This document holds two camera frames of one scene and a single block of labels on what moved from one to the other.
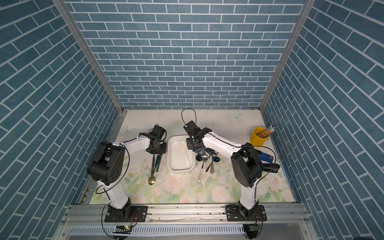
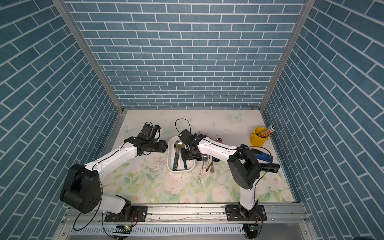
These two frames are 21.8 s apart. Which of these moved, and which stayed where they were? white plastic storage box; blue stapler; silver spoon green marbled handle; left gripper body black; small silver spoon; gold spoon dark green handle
Moved: gold spoon dark green handle; silver spoon green marbled handle
Stayed: white plastic storage box; small silver spoon; left gripper body black; blue stapler
